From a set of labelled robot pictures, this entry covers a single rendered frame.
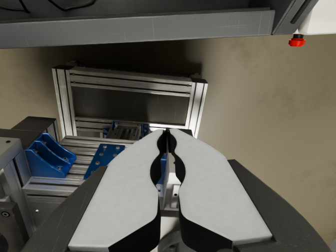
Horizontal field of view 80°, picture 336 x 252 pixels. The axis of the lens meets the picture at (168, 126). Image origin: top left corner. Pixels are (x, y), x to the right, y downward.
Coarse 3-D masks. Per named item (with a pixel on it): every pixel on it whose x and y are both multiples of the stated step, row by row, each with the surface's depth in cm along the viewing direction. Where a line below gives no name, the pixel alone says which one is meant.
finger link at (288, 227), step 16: (240, 176) 8; (256, 192) 8; (272, 192) 8; (256, 208) 7; (272, 208) 7; (288, 208) 7; (272, 224) 6; (288, 224) 6; (304, 224) 6; (272, 240) 6; (288, 240) 6; (304, 240) 6; (320, 240) 6
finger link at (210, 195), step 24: (168, 144) 13; (192, 144) 11; (192, 168) 9; (216, 168) 9; (192, 192) 8; (216, 192) 8; (240, 192) 8; (192, 216) 7; (216, 216) 7; (240, 216) 7; (192, 240) 7; (216, 240) 6; (240, 240) 6; (264, 240) 6
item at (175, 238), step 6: (168, 234) 46; (174, 234) 45; (180, 234) 45; (162, 240) 47; (168, 240) 45; (174, 240) 44; (180, 240) 44; (162, 246) 45; (168, 246) 44; (174, 246) 45; (180, 246) 43; (186, 246) 43
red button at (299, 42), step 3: (294, 36) 49; (297, 36) 49; (300, 36) 48; (291, 39) 50; (294, 39) 49; (297, 39) 49; (300, 39) 49; (303, 39) 49; (288, 42) 51; (291, 42) 49; (294, 42) 49; (297, 42) 49; (300, 42) 48; (303, 42) 49; (291, 45) 50; (294, 45) 49; (297, 45) 49; (300, 45) 49
